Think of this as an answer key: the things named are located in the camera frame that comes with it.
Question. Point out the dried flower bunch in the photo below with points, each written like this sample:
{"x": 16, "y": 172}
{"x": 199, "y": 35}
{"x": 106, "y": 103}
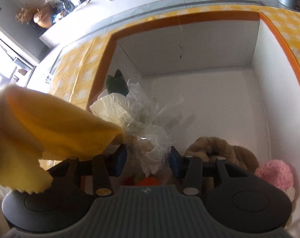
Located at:
{"x": 25, "y": 14}

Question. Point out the brown plush toy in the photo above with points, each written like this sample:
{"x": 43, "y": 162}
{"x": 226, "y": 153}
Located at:
{"x": 209, "y": 149}

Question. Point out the pink knitted soft item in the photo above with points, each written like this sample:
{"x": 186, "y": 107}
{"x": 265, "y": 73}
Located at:
{"x": 278, "y": 173}

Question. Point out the green fabric piece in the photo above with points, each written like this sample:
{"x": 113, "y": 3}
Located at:
{"x": 117, "y": 84}

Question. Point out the orange cardboard box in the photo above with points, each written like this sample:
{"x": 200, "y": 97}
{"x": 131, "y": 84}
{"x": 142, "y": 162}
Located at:
{"x": 189, "y": 61}

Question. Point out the yellow cloth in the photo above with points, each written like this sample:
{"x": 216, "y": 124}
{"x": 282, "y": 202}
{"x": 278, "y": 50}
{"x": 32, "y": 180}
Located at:
{"x": 36, "y": 126}

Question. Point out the golden acorn vase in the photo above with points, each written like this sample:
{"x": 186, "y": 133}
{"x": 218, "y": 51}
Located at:
{"x": 43, "y": 17}

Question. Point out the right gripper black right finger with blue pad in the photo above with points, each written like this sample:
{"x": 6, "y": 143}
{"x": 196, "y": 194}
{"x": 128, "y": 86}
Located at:
{"x": 194, "y": 176}

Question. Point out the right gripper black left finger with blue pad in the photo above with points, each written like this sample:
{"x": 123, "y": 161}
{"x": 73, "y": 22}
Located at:
{"x": 101, "y": 168}

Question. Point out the cellophane soft bundle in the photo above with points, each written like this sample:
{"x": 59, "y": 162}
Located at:
{"x": 148, "y": 142}

